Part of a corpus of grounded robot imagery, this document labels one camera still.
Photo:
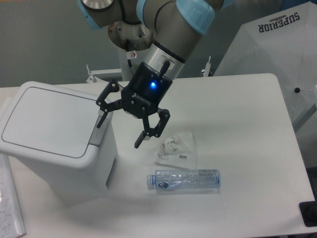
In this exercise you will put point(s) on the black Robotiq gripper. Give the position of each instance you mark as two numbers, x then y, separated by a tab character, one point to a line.
144	93

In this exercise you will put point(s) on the black device at edge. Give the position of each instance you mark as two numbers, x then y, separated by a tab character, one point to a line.
309	213

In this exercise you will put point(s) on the white push-top trash can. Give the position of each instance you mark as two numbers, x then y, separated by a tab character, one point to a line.
58	133

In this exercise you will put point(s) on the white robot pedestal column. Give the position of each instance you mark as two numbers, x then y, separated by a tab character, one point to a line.
132	43

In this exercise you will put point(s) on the white paper notepad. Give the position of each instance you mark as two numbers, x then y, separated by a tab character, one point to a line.
11	219

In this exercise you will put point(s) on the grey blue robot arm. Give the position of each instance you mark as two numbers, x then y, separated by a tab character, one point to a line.
178	26

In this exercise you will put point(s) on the clear plastic water bottle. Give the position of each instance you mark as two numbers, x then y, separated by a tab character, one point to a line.
201	181

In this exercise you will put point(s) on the crumpled white plastic bag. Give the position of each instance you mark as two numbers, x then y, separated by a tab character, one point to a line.
178	151

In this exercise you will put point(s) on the white pedestal base frame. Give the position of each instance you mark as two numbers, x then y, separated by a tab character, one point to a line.
109	73

